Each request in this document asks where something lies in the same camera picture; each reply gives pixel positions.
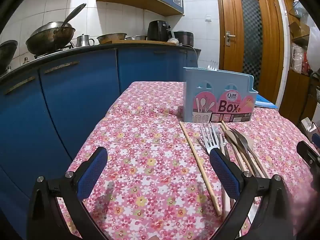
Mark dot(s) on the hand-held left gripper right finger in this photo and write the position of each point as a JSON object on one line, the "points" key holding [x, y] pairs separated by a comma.
{"points": [[225, 172]]}

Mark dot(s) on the blue book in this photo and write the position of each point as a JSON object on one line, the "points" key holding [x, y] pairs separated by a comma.
{"points": [[262, 101]]}

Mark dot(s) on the gas stove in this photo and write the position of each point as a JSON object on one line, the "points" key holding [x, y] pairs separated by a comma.
{"points": [[62, 48]]}

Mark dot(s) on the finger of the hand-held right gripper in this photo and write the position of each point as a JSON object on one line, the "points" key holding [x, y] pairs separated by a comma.
{"points": [[308, 155]]}

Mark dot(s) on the white wall switch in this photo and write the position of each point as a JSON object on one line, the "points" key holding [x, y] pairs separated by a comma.
{"points": [[208, 18]]}

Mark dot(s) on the steel kettle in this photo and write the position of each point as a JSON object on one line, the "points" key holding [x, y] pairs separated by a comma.
{"points": [[83, 41]]}

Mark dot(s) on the crumpled plastic bag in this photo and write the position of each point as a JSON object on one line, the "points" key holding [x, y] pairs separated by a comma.
{"points": [[173, 40]]}

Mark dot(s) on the dark cooking pot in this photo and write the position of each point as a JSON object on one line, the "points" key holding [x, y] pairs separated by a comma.
{"points": [[7, 53]]}

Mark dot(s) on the steel fork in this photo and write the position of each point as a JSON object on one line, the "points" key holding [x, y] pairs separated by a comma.
{"points": [[212, 67], [223, 143], [208, 137]]}

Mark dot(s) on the blue plastic utensil box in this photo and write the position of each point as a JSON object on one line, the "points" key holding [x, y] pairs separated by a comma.
{"points": [[200, 90]]}

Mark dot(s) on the white carton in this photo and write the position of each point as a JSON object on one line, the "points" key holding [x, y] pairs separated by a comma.
{"points": [[308, 125]]}

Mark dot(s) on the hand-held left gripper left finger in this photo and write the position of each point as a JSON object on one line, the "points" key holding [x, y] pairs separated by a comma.
{"points": [[93, 172]]}

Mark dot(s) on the steel spoon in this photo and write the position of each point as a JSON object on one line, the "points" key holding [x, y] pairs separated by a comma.
{"points": [[243, 142], [236, 136]]}

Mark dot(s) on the pink floral tablecloth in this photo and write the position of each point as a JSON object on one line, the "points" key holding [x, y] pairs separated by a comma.
{"points": [[150, 155]]}

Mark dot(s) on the black air fryer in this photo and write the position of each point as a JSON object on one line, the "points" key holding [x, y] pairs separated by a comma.
{"points": [[157, 31]]}

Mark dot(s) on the cardboard box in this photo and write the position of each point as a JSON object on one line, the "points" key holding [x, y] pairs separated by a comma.
{"points": [[298, 30]]}

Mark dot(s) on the wooden door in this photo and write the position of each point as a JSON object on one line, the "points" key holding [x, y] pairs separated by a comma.
{"points": [[230, 75]]}

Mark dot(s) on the white plastic bags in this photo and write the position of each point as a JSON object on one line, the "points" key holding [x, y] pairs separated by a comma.
{"points": [[297, 57]]}

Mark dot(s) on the dark rice cooker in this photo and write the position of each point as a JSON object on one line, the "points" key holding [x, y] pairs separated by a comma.
{"points": [[183, 38]]}

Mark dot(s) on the wooden cutting board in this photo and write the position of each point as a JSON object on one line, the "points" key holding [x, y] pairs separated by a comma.
{"points": [[140, 41]]}

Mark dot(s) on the steel colander bowl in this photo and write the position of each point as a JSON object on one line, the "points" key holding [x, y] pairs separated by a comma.
{"points": [[111, 38]]}

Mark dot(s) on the blue base cabinet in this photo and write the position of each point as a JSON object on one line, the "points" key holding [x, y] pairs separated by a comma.
{"points": [[75, 100]]}

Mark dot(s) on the wooden spoon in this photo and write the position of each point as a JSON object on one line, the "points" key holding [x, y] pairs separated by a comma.
{"points": [[250, 143]]}

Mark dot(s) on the steel wok lid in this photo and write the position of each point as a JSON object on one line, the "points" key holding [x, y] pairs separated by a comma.
{"points": [[53, 27]]}

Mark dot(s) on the wooden shelf unit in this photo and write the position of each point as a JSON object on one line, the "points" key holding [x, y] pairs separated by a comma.
{"points": [[292, 92]]}

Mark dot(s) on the steel wok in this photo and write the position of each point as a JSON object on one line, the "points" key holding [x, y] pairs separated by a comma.
{"points": [[50, 43]]}

